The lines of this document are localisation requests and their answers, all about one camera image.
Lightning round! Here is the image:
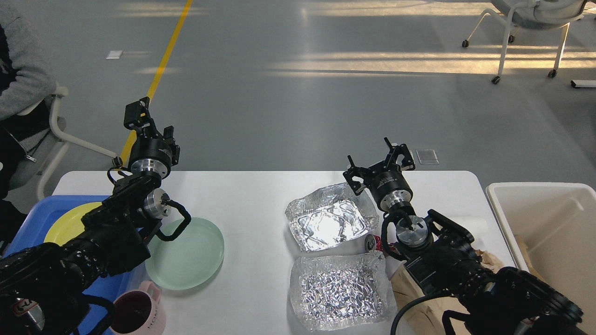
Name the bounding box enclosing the crushed red soda can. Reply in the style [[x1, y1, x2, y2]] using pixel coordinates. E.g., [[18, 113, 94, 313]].
[[365, 234, 385, 253]]

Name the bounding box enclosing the light green plate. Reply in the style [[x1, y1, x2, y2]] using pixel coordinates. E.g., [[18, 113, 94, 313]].
[[145, 218, 225, 290]]

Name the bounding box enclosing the aluminium foil tray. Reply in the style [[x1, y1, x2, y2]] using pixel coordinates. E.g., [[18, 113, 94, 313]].
[[285, 182, 379, 253], [289, 251, 397, 331]]

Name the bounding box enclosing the white bar on floor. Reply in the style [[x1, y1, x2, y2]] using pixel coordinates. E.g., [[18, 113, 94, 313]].
[[570, 79, 596, 89]]

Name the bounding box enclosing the upper aluminium foil tray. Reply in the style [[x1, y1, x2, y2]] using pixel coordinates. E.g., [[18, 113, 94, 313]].
[[285, 182, 379, 253]]

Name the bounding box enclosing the yellow plate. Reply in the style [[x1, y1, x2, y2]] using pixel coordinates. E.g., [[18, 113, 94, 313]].
[[43, 202, 102, 246]]

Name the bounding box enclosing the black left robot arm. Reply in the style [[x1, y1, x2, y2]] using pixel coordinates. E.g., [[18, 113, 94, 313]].
[[0, 97, 191, 335]]

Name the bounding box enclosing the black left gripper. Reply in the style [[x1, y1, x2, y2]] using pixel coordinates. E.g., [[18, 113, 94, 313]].
[[123, 97, 181, 180]]

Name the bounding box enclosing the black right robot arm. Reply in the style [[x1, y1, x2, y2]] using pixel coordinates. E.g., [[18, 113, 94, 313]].
[[343, 139, 583, 335]]

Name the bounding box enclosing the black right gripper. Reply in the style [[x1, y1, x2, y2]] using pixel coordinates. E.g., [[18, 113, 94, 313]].
[[343, 137, 416, 213]]

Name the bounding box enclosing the white chair at left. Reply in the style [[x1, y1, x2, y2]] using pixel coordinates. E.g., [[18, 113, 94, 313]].
[[9, 86, 123, 200]]

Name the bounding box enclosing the pink mug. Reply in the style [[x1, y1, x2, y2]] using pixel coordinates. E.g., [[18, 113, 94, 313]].
[[109, 281, 167, 335]]

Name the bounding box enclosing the lower aluminium foil tray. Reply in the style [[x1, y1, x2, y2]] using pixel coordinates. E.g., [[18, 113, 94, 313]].
[[289, 251, 397, 331]]

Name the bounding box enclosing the brown paper bag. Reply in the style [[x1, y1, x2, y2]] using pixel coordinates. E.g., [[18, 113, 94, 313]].
[[390, 250, 506, 335]]

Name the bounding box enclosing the white plastic bin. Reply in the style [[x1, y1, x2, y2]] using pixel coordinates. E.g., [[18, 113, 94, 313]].
[[486, 182, 596, 335]]

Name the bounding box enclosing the person in grey sweater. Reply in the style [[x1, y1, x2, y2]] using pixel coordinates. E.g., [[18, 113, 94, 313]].
[[0, 0, 57, 244]]

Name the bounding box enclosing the white office chair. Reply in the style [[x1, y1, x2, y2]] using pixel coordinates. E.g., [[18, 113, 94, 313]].
[[461, 0, 588, 85]]

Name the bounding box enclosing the blue plastic tray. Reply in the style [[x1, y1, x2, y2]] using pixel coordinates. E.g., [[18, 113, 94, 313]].
[[1, 196, 143, 335]]

